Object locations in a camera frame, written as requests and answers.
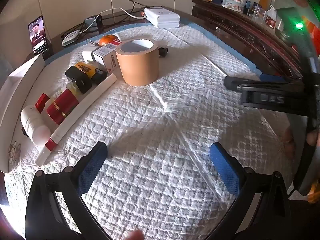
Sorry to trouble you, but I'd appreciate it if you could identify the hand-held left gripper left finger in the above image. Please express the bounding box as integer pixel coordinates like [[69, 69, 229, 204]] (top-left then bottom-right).
[[25, 141, 113, 240]]

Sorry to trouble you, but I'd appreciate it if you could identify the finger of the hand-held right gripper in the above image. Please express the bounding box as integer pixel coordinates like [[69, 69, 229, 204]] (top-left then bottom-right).
[[223, 76, 311, 117], [259, 73, 287, 82]]

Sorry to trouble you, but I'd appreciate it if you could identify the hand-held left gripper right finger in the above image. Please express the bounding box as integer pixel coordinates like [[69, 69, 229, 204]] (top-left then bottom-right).
[[207, 142, 293, 240]]

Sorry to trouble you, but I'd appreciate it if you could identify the long white tube red band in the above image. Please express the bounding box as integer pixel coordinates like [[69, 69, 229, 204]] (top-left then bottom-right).
[[35, 73, 117, 167]]

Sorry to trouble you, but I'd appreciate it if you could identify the white plastic bottle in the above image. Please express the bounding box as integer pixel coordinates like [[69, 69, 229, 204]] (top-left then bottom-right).
[[20, 105, 51, 146]]

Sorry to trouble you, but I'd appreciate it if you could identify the small yellow liquid bottle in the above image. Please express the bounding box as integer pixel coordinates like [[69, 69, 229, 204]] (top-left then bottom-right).
[[51, 82, 82, 100]]

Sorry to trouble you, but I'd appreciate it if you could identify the black wall charger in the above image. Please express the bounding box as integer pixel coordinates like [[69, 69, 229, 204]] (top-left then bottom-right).
[[65, 66, 92, 93]]

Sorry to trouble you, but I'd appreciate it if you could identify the small white red carton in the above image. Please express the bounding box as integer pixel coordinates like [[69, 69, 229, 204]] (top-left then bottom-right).
[[92, 42, 123, 75]]

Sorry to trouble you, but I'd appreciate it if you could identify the brown tape roll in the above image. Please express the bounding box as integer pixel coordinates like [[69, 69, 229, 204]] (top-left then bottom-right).
[[115, 39, 160, 86]]

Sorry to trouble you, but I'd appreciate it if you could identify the white cube charger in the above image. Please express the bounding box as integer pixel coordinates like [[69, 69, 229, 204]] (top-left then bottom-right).
[[82, 47, 100, 62]]

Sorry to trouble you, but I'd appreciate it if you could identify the white cardboard box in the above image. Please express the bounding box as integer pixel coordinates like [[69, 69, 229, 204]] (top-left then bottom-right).
[[0, 54, 46, 173]]

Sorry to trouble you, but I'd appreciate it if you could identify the tangerine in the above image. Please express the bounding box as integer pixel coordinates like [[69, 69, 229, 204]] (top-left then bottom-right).
[[99, 35, 119, 47]]

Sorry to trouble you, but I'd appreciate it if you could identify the person's right hand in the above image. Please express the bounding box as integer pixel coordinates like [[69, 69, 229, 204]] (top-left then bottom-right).
[[284, 126, 320, 158]]

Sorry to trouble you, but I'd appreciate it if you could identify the person's left hand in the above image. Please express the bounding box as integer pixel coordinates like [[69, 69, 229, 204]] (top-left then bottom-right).
[[125, 229, 145, 240]]

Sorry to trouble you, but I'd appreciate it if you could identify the white plastic bag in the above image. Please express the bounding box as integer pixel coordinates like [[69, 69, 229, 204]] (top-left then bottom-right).
[[265, 4, 278, 28]]

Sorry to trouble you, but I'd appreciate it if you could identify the clear plastic cup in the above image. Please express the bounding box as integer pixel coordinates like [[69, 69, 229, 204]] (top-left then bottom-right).
[[252, 8, 266, 23]]

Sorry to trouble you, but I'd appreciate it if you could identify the white quilted pad blue border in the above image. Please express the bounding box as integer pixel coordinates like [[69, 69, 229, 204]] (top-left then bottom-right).
[[5, 21, 295, 240]]

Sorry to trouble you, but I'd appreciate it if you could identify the black phone stand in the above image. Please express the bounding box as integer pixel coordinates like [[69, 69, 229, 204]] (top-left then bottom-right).
[[32, 40, 54, 61]]

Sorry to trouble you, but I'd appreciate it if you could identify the white power bank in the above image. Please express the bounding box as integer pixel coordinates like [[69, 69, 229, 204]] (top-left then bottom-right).
[[144, 7, 181, 29]]

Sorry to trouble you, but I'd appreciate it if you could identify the smartphone with lit screen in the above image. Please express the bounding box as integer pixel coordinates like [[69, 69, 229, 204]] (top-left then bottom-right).
[[28, 16, 49, 55]]

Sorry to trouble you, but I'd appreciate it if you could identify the dark wooden table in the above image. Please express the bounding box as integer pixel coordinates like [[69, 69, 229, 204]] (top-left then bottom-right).
[[44, 5, 258, 75]]

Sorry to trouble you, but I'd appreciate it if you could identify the grey charger block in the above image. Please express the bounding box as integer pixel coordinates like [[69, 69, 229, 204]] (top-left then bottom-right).
[[84, 16, 99, 28]]

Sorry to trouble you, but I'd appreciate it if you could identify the white round wireless charger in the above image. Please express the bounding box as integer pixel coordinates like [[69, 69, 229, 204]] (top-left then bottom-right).
[[61, 29, 81, 47]]

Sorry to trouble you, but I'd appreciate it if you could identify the white cable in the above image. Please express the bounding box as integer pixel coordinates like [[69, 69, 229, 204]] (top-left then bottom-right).
[[82, 7, 147, 33]]

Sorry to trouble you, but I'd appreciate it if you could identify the black cable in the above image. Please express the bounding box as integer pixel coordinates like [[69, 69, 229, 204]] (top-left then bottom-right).
[[126, 0, 160, 9]]

